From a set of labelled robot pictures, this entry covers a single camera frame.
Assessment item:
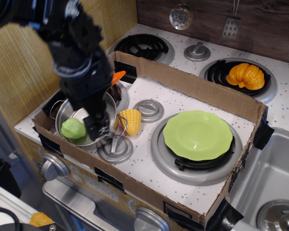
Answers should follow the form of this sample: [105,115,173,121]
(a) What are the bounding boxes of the right oven front knob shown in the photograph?
[134,207,171,231]

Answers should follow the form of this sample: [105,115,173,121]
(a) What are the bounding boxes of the green plastic plate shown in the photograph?
[163,110,233,161]

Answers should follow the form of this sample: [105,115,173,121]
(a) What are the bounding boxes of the stove burner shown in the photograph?
[107,82,129,112]
[199,58,277,103]
[150,116,242,186]
[106,34,175,65]

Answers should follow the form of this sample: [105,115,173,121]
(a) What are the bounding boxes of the silver oven door handle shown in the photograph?
[42,180,116,231]

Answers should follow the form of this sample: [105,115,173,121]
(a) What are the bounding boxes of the hanging metal spatula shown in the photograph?
[221,0,241,41]

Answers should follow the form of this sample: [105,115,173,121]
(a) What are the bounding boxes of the green toy broccoli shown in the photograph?
[61,118,86,139]

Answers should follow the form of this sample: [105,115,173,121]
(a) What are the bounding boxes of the yellow toy on floor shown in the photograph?
[29,212,53,227]

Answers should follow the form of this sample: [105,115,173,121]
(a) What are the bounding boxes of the hanging metal skimmer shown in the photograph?
[169,0,193,30]

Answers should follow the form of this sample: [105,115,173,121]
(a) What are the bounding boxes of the silver stove knob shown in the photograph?
[97,136,133,164]
[133,99,164,123]
[184,42,211,62]

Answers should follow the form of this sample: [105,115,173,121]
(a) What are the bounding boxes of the silver sink basin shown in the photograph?
[229,128,289,231]

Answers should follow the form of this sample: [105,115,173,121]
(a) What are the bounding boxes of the silver sink drain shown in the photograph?
[256,200,289,231]

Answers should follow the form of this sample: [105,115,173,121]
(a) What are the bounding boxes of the brown cardboard fence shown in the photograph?
[33,51,267,231]

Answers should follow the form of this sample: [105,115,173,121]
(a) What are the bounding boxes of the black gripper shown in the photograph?
[54,49,111,141]

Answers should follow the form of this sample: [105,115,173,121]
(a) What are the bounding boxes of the silver centre stove knob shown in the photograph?
[133,99,164,123]

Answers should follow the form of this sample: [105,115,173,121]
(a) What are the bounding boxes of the silver metal pot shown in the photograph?
[50,91,128,148]

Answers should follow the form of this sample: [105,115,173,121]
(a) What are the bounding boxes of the back right stove burner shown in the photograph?
[199,58,277,103]

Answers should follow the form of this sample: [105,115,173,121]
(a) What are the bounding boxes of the front right stove burner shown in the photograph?
[150,116,242,186]

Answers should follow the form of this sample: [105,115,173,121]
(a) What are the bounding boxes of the yellow toy corn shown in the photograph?
[118,109,142,136]

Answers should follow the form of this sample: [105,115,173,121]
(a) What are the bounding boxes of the oven knob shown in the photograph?
[41,153,70,181]
[134,207,171,231]

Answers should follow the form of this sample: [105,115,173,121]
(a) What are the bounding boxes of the silver front stove knob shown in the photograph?
[97,136,133,164]

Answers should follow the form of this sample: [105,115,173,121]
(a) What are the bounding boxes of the orange toy carrot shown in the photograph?
[112,71,126,86]

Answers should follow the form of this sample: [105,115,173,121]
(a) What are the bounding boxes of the black braided cable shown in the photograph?
[0,206,22,231]

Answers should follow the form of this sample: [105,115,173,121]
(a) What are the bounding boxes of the orange toy pumpkin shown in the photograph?
[226,63,265,90]

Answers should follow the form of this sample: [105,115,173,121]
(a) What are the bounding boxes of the front left stove burner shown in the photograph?
[107,82,129,112]

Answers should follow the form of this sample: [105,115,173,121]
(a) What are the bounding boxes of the silver back stove knob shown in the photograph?
[184,42,211,62]

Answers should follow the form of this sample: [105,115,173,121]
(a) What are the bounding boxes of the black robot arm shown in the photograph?
[0,0,112,140]

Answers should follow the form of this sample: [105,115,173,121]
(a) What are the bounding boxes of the left oven front knob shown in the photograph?
[41,153,70,181]

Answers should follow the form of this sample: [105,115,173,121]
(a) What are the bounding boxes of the back left stove burner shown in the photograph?
[106,34,175,65]

